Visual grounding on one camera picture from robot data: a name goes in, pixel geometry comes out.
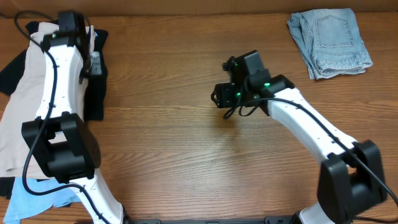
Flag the beige khaki shorts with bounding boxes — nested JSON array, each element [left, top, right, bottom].
[[0, 21, 96, 180]]

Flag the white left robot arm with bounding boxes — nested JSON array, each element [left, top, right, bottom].
[[21, 32, 127, 223]]

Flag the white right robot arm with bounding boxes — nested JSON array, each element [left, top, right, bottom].
[[211, 51, 391, 223]]

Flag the black t-shirt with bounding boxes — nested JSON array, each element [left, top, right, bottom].
[[1, 21, 108, 179]]

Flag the folded light blue jeans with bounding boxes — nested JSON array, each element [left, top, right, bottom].
[[287, 8, 373, 80]]

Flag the light blue t-shirt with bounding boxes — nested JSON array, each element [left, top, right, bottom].
[[2, 177, 80, 224]]

